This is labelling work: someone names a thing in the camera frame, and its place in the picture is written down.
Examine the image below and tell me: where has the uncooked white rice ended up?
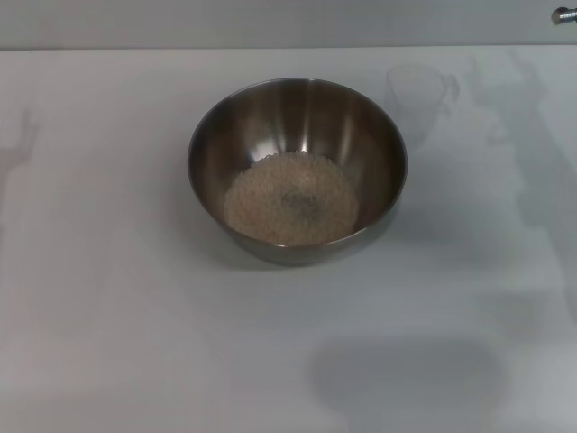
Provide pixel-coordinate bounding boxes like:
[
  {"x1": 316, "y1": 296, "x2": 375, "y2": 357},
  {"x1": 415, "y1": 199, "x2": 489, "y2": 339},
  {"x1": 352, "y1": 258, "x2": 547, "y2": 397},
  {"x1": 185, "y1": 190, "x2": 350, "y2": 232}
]
[{"x1": 223, "y1": 152, "x2": 361, "y2": 247}]

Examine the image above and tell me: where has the stainless steel mixing bowl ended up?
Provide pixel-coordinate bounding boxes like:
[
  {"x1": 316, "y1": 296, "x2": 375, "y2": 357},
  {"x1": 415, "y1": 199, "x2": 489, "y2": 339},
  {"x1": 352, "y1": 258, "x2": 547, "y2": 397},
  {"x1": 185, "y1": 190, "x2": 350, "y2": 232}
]
[{"x1": 187, "y1": 77, "x2": 409, "y2": 266}]

